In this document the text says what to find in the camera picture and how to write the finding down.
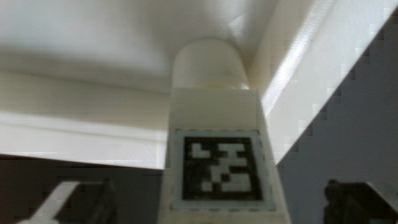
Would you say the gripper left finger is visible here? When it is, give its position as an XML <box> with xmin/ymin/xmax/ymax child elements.
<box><xmin>18</xmin><ymin>179</ymin><xmax>117</xmax><ymax>224</ymax></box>

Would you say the white table leg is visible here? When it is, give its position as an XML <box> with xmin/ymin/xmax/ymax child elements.
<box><xmin>157</xmin><ymin>39</ymin><xmax>292</xmax><ymax>224</ymax></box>

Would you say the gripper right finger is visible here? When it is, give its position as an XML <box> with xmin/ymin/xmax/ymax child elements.
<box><xmin>324</xmin><ymin>179</ymin><xmax>398</xmax><ymax>224</ymax></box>

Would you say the white square table top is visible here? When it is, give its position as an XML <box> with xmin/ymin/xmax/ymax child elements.
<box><xmin>0</xmin><ymin>0</ymin><xmax>398</xmax><ymax>169</ymax></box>

